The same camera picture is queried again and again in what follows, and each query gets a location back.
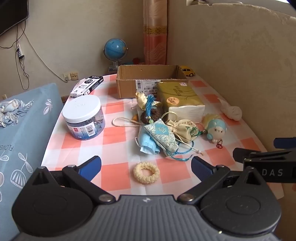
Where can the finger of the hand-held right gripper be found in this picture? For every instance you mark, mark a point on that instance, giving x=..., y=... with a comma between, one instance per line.
x=285, y=142
x=254, y=155

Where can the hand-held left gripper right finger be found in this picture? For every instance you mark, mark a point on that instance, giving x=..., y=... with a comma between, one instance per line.
x=200, y=168

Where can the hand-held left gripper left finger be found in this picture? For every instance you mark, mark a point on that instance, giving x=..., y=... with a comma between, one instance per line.
x=90, y=166

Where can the cream knitted scrunchie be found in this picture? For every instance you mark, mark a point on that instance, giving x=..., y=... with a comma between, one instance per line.
x=138, y=176

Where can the blue embroidered sachet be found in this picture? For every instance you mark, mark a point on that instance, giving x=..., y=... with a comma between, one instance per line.
x=161, y=134

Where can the blue face mask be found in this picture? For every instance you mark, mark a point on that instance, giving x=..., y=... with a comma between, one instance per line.
x=145, y=143

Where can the blue tassel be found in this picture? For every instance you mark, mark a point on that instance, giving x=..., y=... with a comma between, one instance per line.
x=150, y=103

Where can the brown cardboard box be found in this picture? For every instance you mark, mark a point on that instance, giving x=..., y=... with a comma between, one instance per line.
x=126, y=87

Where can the orange checkered tablecloth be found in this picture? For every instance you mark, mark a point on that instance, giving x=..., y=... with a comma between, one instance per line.
x=115, y=143

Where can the clear jar with white lid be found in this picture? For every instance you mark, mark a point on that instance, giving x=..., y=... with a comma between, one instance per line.
x=82, y=111

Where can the blue floral pillow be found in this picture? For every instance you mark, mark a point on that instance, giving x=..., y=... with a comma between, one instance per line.
x=23, y=148

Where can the brown scrunchie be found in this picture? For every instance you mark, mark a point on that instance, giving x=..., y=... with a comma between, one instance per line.
x=157, y=112

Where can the olive tissue pack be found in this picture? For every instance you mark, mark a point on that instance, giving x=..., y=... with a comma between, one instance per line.
x=182, y=97

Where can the black and white pen box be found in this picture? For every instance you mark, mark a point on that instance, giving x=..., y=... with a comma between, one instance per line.
x=89, y=85

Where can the cream yellow cloth pouch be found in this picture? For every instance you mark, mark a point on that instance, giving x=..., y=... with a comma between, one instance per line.
x=141, y=99

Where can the white and blue fringed scarf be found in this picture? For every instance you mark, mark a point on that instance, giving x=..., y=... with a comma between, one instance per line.
x=11, y=109

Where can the yellow toy car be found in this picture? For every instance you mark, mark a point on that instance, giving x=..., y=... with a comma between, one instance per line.
x=187, y=70

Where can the printed box under globe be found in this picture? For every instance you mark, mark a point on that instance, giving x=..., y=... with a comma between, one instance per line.
x=113, y=69

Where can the red toy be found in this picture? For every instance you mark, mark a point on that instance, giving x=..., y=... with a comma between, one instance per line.
x=138, y=60

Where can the blue desk globe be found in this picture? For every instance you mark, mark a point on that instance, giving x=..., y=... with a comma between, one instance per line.
x=115, y=47

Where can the white power strip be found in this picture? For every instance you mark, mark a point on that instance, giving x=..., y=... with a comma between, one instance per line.
x=20, y=51

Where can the orange patterned curtain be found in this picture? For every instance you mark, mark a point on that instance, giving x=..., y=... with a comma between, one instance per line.
x=155, y=34

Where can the black television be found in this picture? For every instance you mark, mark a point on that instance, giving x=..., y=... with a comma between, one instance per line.
x=11, y=14

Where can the beige wall socket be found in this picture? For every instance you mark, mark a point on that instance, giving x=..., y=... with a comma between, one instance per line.
x=71, y=76

